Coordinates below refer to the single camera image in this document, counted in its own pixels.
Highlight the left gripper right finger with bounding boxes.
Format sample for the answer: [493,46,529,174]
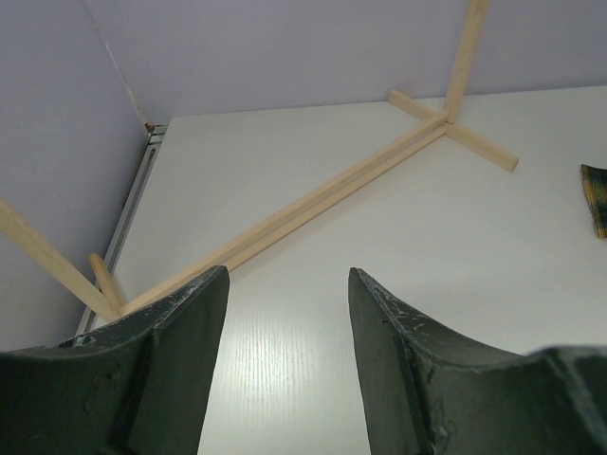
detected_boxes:
[348,268,606,454]

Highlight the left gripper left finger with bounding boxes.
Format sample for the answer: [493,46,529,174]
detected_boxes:
[1,266,230,454]

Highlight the yellow plaid shirt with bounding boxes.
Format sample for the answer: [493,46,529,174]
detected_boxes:
[580,164,607,239]

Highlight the wooden clothes rack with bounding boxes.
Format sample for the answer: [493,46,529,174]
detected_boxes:
[1,1,519,322]

